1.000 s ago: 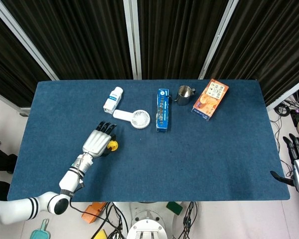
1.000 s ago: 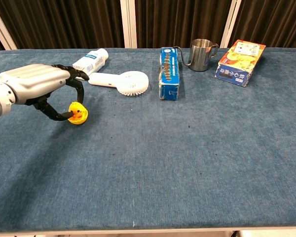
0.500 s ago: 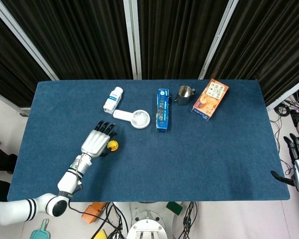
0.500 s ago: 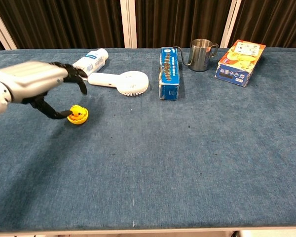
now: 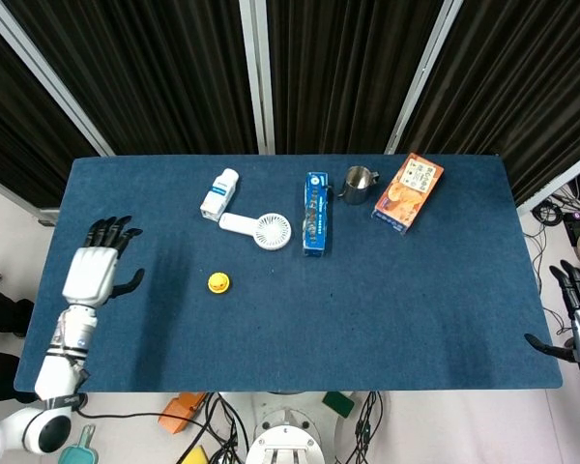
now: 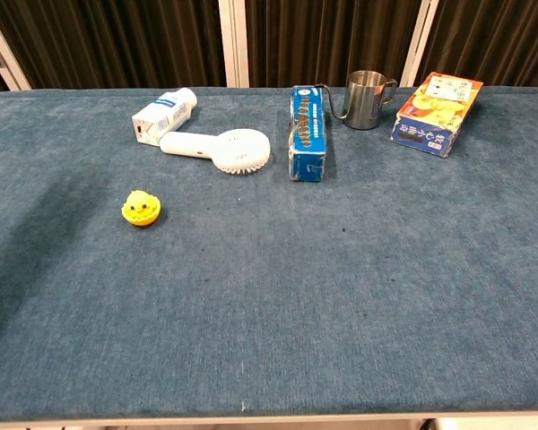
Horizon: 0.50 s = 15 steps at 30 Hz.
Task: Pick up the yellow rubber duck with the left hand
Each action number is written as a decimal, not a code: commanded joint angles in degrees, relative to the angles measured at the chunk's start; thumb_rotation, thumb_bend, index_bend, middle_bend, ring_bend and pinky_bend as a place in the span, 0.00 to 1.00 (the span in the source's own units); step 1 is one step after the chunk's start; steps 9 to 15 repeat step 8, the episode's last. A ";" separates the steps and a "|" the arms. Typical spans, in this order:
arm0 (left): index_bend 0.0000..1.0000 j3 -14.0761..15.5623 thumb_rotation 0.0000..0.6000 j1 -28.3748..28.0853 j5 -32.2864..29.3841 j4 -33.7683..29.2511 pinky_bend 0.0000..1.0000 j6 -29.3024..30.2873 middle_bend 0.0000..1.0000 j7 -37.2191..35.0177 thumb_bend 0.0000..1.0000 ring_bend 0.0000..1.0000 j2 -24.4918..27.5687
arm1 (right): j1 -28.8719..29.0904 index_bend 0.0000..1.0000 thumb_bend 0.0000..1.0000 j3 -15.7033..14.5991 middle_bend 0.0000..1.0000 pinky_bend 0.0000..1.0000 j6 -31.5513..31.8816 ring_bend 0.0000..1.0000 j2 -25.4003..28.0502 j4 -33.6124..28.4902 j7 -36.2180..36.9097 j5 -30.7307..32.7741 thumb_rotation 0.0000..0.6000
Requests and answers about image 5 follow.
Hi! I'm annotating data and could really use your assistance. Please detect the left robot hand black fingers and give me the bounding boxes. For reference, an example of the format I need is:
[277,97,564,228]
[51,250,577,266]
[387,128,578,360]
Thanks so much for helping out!
[61,215,146,306]

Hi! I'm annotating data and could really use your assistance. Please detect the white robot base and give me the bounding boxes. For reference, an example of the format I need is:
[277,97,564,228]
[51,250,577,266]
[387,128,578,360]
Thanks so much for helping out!
[245,391,339,464]

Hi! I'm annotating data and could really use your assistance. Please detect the yellow round plastic toy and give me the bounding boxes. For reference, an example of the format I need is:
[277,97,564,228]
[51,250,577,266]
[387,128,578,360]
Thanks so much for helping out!
[206,272,233,295]

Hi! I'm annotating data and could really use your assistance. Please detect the person leg black trousers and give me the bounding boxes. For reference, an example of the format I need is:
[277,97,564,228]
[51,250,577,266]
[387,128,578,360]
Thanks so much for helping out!
[0,283,36,406]

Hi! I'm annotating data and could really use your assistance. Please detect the white bottle blue label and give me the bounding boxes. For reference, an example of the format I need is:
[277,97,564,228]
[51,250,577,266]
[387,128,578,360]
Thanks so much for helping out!
[199,167,240,221]

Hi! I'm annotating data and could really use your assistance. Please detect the black curtain panel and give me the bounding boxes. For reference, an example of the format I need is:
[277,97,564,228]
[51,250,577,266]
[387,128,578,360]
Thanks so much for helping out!
[0,14,101,209]
[400,0,580,207]
[2,0,262,156]
[265,0,449,156]

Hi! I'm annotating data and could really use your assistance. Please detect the orange plastic box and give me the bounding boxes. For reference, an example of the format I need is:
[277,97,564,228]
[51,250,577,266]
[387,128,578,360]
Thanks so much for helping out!
[158,391,209,435]

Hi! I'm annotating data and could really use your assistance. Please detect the teal dustpan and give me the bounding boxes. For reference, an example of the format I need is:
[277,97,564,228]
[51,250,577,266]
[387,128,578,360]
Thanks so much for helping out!
[57,423,99,464]

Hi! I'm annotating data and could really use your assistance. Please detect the white handheld fan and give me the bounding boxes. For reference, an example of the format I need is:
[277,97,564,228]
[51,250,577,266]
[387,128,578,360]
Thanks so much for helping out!
[218,211,294,252]

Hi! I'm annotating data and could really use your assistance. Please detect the yellow sponge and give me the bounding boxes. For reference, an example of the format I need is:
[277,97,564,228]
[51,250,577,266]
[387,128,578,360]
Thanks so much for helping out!
[182,445,212,464]

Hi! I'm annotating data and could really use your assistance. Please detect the blue table cloth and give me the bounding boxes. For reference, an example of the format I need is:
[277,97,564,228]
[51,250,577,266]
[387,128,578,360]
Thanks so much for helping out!
[13,154,565,393]

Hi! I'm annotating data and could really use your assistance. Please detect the orange snack box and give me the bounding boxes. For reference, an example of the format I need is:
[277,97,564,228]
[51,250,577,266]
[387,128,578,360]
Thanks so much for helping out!
[371,152,445,238]

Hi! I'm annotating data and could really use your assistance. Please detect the long blue cookie box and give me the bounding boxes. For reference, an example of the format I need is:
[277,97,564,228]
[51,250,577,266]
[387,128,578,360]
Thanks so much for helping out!
[302,171,334,258]

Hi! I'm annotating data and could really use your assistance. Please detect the green sponge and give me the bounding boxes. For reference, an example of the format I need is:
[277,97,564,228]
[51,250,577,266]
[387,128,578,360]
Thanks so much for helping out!
[322,391,357,418]

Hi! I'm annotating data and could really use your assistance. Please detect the stainless steel cup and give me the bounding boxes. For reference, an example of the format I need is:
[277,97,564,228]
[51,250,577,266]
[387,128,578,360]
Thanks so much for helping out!
[336,165,382,206]

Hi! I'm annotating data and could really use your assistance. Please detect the silver metal frame post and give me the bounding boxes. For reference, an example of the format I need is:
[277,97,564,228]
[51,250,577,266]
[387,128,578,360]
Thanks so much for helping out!
[515,144,580,217]
[0,0,116,157]
[238,0,276,156]
[384,0,465,156]

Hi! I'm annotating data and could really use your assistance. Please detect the black cable bundle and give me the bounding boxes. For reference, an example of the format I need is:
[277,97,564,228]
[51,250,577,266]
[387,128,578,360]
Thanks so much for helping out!
[192,391,252,464]
[347,391,392,464]

